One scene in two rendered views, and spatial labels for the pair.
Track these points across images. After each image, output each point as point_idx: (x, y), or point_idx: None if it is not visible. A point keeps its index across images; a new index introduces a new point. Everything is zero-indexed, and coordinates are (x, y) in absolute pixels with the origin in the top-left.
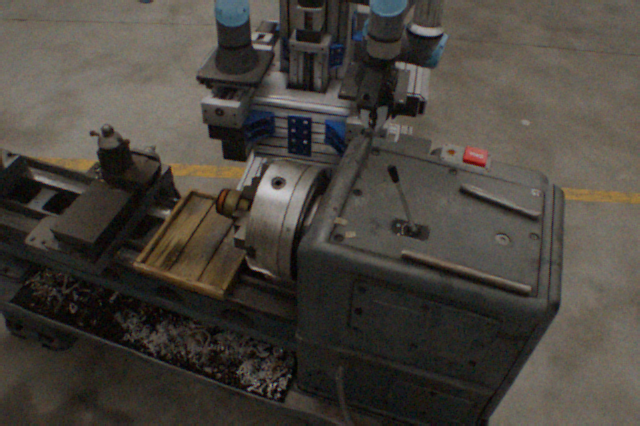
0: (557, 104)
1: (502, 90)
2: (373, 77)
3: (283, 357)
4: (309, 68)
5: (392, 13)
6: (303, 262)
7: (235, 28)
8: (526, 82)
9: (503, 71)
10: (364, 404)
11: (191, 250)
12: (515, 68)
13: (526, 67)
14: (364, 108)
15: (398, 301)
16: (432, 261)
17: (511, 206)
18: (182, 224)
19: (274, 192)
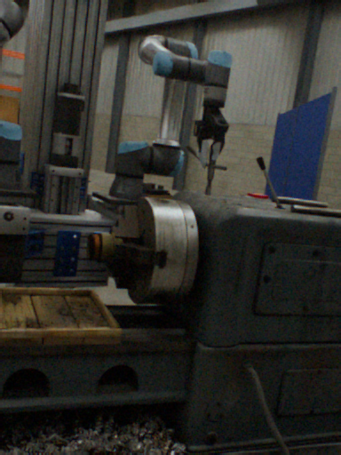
0: (154, 305)
1: (107, 304)
2: (217, 114)
3: (154, 437)
4: (63, 195)
5: (228, 65)
6: (231, 229)
7: (14, 142)
8: (121, 297)
9: (98, 293)
10: (257, 439)
11: (48, 320)
12: (106, 291)
13: (113, 289)
14: (222, 129)
15: (297, 253)
16: (313, 208)
17: (309, 202)
18: (15, 309)
19: (165, 204)
